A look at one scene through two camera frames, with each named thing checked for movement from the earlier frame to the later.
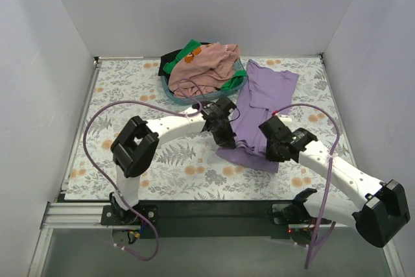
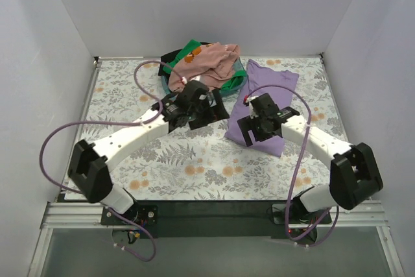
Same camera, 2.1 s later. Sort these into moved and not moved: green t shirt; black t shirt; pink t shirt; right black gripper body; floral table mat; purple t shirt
Moved: purple t shirt; right black gripper body
Not moved: floral table mat; green t shirt; black t shirt; pink t shirt
